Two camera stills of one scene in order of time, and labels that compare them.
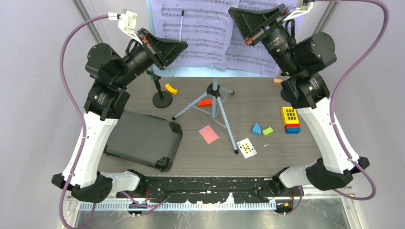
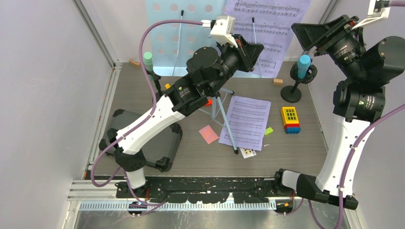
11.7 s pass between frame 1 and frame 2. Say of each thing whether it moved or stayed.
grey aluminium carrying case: stayed
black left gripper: moved
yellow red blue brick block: stayed
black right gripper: moved
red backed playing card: stayed
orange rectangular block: stayed
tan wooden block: stayed
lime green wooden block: stayed
